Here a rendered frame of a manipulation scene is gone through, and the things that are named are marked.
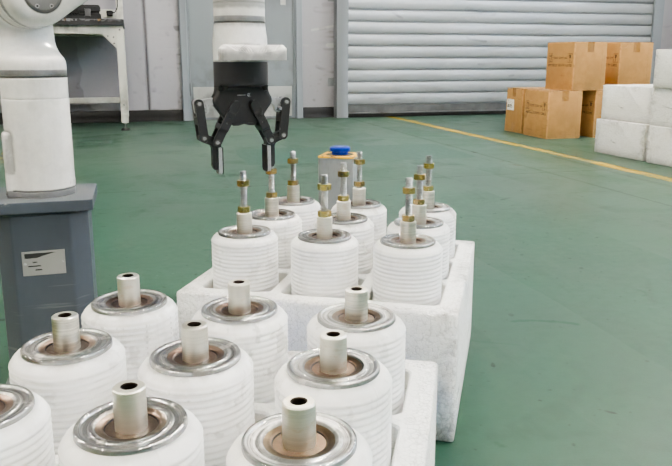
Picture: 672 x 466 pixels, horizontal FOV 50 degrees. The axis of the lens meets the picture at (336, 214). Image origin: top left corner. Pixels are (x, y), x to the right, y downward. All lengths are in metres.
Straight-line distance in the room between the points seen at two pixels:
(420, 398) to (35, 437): 0.34
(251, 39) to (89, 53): 5.11
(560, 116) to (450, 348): 3.90
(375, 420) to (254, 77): 0.56
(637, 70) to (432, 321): 4.27
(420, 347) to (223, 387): 0.42
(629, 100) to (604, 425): 3.02
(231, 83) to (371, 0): 5.37
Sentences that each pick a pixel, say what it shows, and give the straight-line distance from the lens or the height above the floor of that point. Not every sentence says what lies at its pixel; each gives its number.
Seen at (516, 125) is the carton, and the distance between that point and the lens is 5.12.
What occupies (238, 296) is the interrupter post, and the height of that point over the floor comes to 0.27.
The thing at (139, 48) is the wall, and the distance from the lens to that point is 6.07.
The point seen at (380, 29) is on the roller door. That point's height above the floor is 0.74.
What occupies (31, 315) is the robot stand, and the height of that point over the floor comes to 0.13.
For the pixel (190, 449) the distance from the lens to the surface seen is 0.51.
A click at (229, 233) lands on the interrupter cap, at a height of 0.25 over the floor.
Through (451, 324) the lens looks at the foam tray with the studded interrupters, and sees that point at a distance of 0.94.
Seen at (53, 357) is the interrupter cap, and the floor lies 0.25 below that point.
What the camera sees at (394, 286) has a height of 0.20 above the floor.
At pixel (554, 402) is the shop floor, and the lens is 1.15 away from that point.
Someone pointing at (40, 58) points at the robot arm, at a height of 0.50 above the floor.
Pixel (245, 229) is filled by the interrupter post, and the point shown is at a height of 0.26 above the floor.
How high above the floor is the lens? 0.50
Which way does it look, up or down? 12 degrees down
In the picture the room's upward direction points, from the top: straight up
